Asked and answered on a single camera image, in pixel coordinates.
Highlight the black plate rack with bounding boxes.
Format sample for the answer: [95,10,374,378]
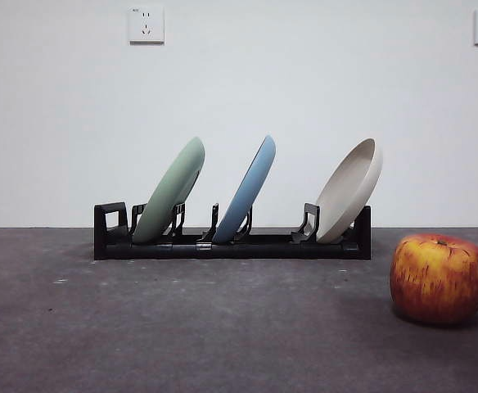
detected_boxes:
[93,201,372,261]

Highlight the red yellow apple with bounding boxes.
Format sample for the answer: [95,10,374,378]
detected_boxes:
[389,233,478,326]

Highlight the green plate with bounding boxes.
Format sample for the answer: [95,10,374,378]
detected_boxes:
[133,136,206,244]

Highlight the beige plate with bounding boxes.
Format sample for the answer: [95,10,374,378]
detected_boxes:
[314,138,384,242]

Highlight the blue plate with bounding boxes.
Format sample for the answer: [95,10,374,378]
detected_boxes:
[213,134,277,243]

